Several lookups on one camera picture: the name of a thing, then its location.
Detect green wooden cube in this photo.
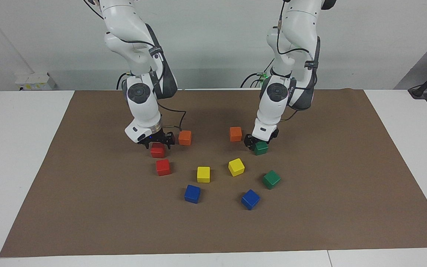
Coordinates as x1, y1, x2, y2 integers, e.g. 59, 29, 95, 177
253, 141, 269, 156
262, 170, 281, 190

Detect red wooden cube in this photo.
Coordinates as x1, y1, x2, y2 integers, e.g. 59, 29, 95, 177
156, 159, 171, 177
150, 142, 166, 159

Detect blue wooden cube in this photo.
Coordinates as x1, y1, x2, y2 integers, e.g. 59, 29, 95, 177
184, 185, 201, 204
241, 189, 261, 211

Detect brown table mat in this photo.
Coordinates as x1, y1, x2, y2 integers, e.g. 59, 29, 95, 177
0, 89, 427, 258

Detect white power box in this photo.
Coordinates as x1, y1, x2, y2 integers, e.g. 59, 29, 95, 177
15, 72, 56, 91

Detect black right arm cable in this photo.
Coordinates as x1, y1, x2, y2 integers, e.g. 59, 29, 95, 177
84, 0, 187, 132

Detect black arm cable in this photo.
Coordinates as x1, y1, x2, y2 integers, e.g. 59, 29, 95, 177
84, 0, 187, 132
276, 0, 318, 121

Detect black base cable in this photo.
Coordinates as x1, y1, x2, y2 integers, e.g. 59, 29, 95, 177
240, 59, 274, 88
116, 72, 130, 90

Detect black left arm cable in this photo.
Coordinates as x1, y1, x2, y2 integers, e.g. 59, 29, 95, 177
276, 0, 318, 121

